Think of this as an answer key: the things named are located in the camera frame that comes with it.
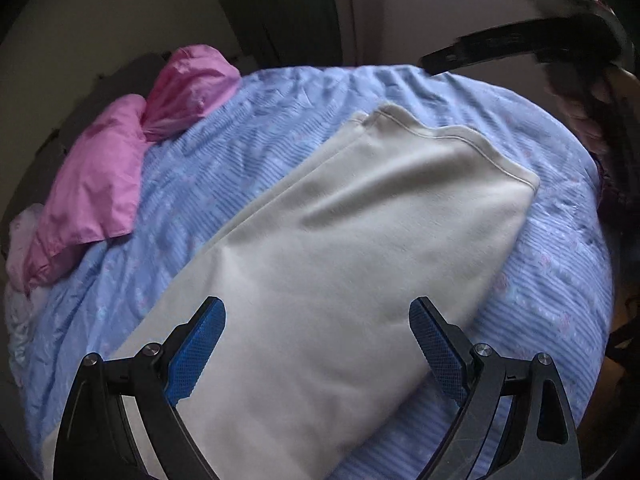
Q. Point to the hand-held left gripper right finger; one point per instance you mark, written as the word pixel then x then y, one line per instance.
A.
pixel 436 345

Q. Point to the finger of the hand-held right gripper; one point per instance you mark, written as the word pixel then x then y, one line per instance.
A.
pixel 480 47

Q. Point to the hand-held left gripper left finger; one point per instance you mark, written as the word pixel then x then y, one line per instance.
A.
pixel 200 345

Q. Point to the person's right hand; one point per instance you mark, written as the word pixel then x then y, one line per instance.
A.
pixel 575 112

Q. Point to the large pink pillow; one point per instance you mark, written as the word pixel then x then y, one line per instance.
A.
pixel 95 185

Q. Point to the blue patterned bed sheet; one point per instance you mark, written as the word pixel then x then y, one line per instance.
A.
pixel 240 150

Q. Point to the dark green curtain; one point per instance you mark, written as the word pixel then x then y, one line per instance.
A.
pixel 280 10

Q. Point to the small pink pillow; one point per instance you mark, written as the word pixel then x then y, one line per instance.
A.
pixel 190 85

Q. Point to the dark grey headboard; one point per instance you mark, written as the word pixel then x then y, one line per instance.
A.
pixel 130 75

